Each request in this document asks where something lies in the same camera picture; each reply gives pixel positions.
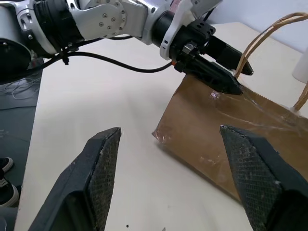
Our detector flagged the thin white thread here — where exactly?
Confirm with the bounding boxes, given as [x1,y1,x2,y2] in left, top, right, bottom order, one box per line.
[4,76,41,100]

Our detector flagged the dark round robot torso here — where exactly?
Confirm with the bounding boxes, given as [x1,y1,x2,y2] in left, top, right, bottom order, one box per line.
[0,38,32,82]

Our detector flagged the brown paper bag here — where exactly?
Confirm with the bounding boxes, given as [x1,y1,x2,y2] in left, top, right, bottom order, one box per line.
[151,12,308,205]

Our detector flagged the black sneaker white sole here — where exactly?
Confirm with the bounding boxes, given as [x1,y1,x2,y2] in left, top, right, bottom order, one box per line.
[0,156,14,173]
[0,177,20,208]

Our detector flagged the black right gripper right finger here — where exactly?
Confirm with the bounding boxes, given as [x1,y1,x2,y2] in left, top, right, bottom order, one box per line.
[219,125,308,231]

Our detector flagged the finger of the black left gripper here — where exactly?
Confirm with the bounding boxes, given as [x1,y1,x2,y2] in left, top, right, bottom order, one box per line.
[190,56,244,95]
[206,36,254,76]

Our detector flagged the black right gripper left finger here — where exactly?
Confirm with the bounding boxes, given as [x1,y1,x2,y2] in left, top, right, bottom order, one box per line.
[28,127,122,231]

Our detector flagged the white cylindrical object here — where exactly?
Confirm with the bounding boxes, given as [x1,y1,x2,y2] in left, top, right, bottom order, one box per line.
[292,47,308,84]

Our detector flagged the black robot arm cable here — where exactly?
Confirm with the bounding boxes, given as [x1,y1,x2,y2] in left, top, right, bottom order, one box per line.
[27,35,176,73]

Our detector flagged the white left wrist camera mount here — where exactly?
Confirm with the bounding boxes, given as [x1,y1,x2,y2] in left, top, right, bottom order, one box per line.
[159,0,223,60]

